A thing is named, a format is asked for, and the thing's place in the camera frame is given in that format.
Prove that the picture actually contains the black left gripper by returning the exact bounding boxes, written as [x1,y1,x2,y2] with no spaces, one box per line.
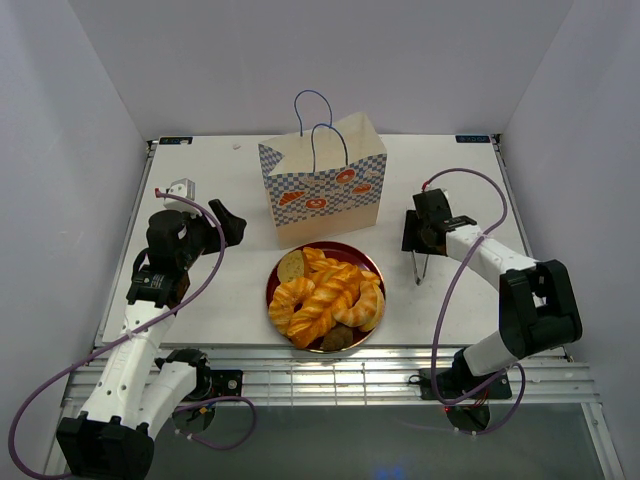
[178,199,246,269]

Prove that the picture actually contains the metal serving tongs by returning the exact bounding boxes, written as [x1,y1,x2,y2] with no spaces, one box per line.
[410,250,430,286]

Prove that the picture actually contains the oval golden bread roll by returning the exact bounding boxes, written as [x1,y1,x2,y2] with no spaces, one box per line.
[359,284,385,332]

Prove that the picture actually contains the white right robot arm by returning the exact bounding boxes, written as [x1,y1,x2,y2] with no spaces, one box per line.
[402,189,583,400]

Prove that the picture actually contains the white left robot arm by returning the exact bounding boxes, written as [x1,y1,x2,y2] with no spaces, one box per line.
[56,194,247,479]

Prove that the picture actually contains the long twisted bread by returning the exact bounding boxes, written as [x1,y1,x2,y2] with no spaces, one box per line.
[286,265,364,349]

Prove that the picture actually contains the checkered paper bag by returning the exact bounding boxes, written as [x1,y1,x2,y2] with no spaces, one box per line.
[258,96,387,249]

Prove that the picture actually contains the brown chocolate bread lump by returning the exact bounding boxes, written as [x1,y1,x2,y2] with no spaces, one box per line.
[320,324,353,352]

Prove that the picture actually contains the right blue corner label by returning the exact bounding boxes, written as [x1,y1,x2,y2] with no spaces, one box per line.
[455,135,491,144]

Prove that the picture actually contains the blue corner label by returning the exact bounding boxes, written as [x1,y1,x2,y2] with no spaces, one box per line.
[158,136,193,145]
[455,135,491,144]

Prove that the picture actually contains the left blue corner label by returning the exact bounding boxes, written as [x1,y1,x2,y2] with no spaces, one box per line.
[158,136,193,145]

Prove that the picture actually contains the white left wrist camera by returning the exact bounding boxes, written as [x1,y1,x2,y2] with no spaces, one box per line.
[154,178,200,216]

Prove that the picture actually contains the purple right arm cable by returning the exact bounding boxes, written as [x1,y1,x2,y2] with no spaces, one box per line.
[422,167,527,436]

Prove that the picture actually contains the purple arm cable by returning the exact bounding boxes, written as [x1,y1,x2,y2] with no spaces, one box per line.
[422,167,527,436]
[8,194,259,476]

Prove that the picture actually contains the round glazed ring bread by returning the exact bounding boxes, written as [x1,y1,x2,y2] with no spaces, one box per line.
[268,277,316,335]

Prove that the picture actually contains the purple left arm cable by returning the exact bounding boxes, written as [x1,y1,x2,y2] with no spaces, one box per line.
[8,194,259,476]

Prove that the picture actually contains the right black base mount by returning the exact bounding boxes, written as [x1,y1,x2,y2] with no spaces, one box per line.
[408,368,512,400]

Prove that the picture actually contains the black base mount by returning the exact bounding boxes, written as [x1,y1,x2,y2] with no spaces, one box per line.
[408,368,512,400]
[192,368,244,401]

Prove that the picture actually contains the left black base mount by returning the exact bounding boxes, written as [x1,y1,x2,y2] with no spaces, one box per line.
[192,368,244,401]

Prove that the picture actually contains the aluminium frame rail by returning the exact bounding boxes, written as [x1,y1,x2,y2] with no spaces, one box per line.
[62,344,601,409]

